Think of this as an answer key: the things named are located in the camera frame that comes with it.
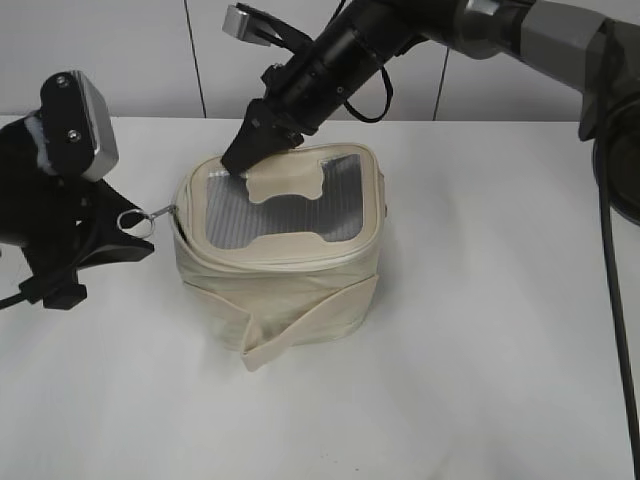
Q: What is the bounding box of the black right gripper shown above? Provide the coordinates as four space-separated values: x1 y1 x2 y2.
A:
221 49 350 173

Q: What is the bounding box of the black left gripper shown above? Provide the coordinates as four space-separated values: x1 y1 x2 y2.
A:
1 170 154 309

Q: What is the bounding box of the silver ring zipper pull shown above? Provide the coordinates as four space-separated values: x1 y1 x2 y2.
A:
116 204 177 239

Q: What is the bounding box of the cream fabric zipper bag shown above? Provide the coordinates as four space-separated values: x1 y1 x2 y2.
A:
170 143 387 371

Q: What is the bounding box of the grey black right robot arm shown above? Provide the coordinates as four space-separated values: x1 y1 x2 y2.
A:
222 1 639 221

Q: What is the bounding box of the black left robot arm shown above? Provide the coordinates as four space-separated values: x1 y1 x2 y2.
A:
1 116 154 310

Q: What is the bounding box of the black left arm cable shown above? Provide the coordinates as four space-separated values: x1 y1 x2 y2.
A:
0 224 99 310

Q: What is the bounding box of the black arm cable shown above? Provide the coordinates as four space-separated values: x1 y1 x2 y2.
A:
0 224 99 310
592 99 640 474

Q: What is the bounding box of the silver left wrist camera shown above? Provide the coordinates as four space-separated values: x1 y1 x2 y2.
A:
39 70 119 183

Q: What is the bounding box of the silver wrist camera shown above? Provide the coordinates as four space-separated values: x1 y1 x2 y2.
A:
39 70 119 183
222 3 281 46

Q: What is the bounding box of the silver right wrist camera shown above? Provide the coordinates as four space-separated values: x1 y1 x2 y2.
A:
222 3 281 46

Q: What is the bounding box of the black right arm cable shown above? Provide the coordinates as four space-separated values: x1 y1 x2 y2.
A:
592 99 640 474

